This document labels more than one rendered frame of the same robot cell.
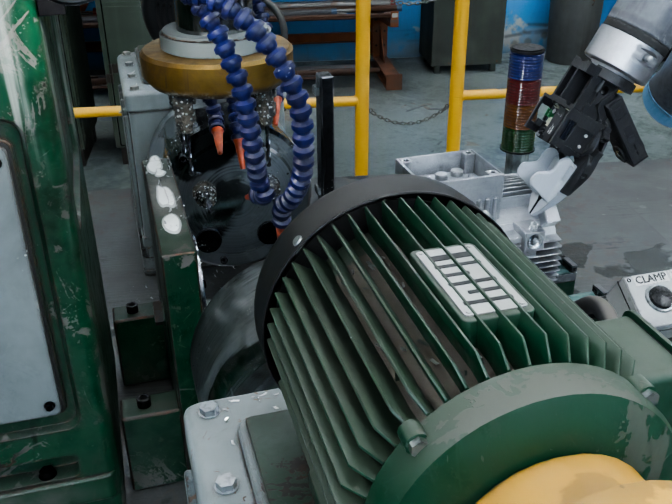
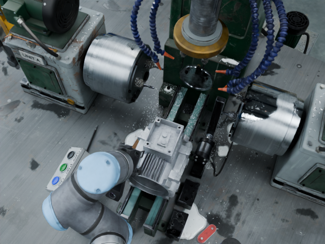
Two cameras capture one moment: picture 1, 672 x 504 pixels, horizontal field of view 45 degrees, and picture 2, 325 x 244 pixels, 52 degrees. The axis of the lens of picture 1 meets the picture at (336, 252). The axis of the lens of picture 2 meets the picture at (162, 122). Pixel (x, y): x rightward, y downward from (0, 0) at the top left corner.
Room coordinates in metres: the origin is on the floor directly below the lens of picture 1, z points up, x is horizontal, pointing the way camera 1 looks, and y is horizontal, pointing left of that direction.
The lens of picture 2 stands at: (1.33, -0.57, 2.14)
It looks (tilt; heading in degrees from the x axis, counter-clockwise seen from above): 61 degrees down; 126
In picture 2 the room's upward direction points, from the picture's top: 3 degrees clockwise
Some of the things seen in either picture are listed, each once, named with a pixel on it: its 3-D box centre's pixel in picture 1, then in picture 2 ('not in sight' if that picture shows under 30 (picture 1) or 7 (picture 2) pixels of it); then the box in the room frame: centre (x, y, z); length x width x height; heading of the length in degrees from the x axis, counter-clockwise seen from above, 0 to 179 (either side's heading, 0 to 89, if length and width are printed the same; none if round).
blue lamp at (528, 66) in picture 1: (525, 64); not in sight; (1.40, -0.34, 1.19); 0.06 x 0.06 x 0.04
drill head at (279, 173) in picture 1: (224, 170); (271, 120); (1.28, 0.19, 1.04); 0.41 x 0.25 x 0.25; 16
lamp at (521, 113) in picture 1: (520, 113); not in sight; (1.40, -0.34, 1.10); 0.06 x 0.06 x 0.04
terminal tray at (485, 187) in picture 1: (447, 189); (163, 140); (1.04, -0.16, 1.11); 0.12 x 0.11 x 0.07; 107
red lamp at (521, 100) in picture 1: (523, 89); not in sight; (1.40, -0.34, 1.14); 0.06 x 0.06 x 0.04
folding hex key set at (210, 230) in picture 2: not in sight; (206, 234); (1.33, -0.25, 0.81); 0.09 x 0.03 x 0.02; 80
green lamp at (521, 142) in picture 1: (518, 137); not in sight; (1.40, -0.34, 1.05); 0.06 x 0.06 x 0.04
